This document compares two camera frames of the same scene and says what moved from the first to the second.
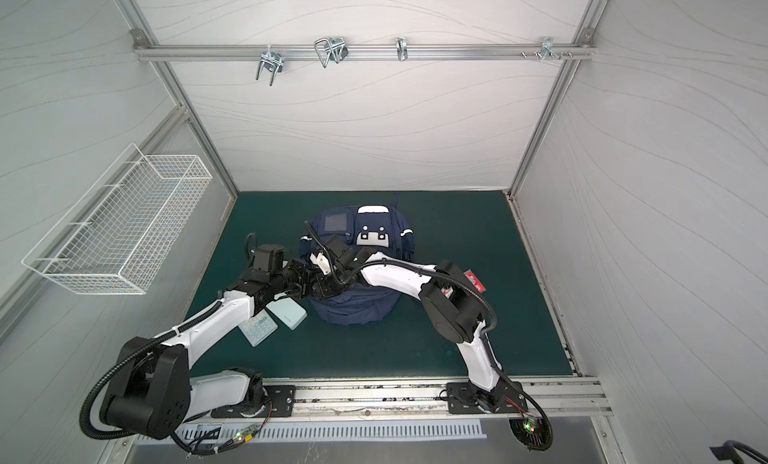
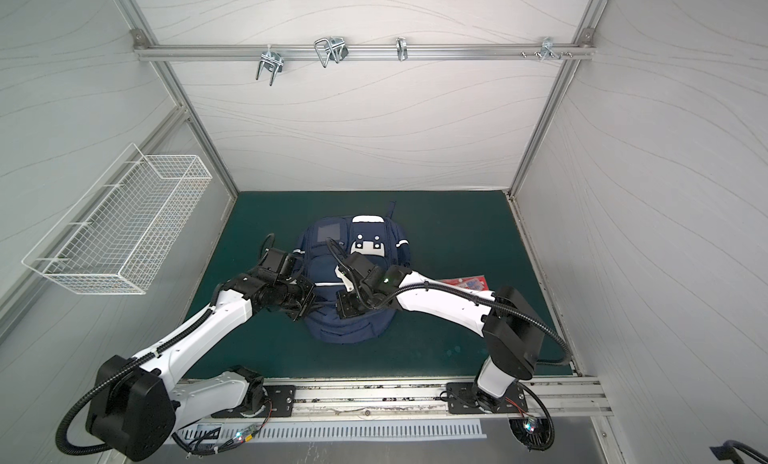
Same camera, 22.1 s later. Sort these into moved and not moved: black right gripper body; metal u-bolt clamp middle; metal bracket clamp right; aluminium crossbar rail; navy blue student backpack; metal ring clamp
Moved: black right gripper body; navy blue student backpack
Not moved: metal ring clamp; metal u-bolt clamp middle; aluminium crossbar rail; metal bracket clamp right
